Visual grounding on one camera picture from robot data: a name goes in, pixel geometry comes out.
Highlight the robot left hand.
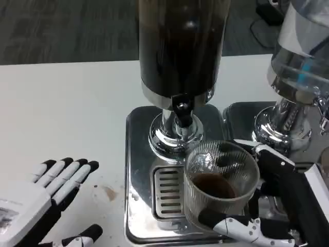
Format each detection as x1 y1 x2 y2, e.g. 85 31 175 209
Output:
0 157 103 247

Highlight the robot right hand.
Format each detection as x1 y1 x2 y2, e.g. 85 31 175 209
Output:
197 138 329 247

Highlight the dark drink dispenser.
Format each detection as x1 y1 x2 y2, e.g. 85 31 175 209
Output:
137 0 231 163

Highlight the slotted steel drip grid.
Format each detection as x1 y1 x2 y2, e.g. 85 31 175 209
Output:
153 166 189 219

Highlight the steel drip tray base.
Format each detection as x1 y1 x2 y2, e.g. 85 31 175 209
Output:
124 104 247 244
223 101 329 214

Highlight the black cable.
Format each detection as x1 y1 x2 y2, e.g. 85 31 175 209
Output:
249 19 273 49

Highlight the chrome dispenser tap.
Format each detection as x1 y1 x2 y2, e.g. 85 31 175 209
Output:
315 96 329 136

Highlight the black dispenser tap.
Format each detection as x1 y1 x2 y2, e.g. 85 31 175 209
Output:
171 93 194 136

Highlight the clear ribbed glass cup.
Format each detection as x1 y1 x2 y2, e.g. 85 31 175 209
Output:
184 140 260 234

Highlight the clear drink dispenser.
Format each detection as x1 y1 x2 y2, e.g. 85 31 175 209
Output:
251 0 329 156

